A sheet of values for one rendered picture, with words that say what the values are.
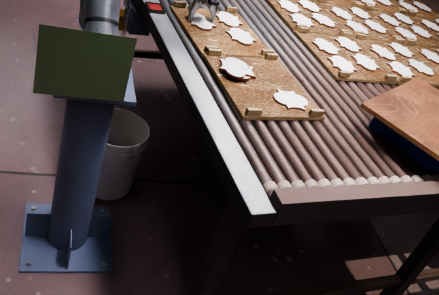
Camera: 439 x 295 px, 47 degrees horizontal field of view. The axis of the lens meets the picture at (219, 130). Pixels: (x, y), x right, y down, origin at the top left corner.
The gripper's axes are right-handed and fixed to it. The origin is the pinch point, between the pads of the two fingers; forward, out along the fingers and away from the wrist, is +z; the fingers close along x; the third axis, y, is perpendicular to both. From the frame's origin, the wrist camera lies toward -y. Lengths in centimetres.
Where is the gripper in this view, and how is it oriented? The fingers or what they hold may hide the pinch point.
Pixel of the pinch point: (200, 21)
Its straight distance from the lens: 227.9
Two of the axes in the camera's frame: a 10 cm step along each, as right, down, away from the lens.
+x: -8.8, 0.2, -4.7
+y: -4.0, -5.6, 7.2
